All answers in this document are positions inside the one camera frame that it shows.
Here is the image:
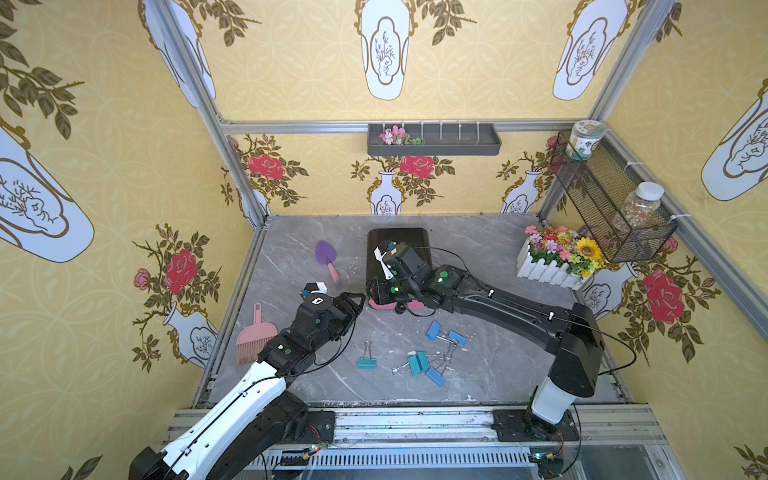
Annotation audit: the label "purple pink toy shovel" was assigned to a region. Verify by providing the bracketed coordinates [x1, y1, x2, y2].
[315, 240, 341, 285]

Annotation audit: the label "teal binder clip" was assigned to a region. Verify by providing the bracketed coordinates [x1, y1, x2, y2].
[357, 340, 377, 370]
[415, 351, 444, 372]
[391, 355, 422, 376]

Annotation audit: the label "teal binder clip middle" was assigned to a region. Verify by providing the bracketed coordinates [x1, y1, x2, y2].
[391, 355, 422, 376]

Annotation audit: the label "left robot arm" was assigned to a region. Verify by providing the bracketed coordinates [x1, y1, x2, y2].
[128, 292, 367, 479]

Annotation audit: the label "teal binder clip right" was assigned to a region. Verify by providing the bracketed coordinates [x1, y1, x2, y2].
[415, 351, 444, 372]

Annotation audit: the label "grey wall shelf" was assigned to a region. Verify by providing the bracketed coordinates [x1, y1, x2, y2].
[367, 121, 502, 157]

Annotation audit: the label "pink hand broom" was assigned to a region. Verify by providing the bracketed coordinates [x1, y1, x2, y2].
[235, 302, 278, 365]

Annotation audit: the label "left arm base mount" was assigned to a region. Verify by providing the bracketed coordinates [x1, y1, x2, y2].
[274, 410, 336, 445]

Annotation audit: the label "clear jar white lid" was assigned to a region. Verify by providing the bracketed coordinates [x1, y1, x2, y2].
[613, 182, 665, 232]

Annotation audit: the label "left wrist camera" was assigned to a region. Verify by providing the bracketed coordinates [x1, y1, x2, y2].
[300, 282, 328, 298]

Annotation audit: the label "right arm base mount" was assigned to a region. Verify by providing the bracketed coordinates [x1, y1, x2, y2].
[491, 409, 580, 443]

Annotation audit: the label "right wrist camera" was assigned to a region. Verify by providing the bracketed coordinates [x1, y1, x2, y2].
[373, 240, 397, 281]

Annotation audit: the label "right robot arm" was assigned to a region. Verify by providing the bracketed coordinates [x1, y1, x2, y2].
[367, 242, 605, 425]

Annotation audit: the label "flower planter white fence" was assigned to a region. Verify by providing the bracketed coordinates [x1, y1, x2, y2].
[516, 225, 607, 290]

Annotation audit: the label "blue binder clip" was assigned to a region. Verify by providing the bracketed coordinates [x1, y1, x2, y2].
[425, 355, 451, 387]
[447, 331, 466, 348]
[425, 321, 442, 340]

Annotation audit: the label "black drawer cabinet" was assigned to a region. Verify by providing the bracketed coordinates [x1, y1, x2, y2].
[366, 227, 433, 283]

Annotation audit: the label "pink drawer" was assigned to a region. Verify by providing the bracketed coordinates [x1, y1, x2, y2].
[368, 280, 425, 312]

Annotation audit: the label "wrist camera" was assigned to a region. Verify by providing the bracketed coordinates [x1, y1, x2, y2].
[300, 282, 328, 298]
[373, 240, 397, 281]

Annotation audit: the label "black wire basket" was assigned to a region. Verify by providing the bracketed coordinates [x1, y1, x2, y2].
[551, 131, 677, 263]

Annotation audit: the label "jar with patterned lid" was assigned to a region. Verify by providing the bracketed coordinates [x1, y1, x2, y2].
[564, 119, 606, 161]

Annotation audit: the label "teal binder clip left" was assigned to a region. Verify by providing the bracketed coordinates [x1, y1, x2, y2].
[357, 340, 377, 370]

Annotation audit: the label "small pink flowers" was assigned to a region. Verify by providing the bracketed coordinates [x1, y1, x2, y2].
[379, 125, 425, 146]

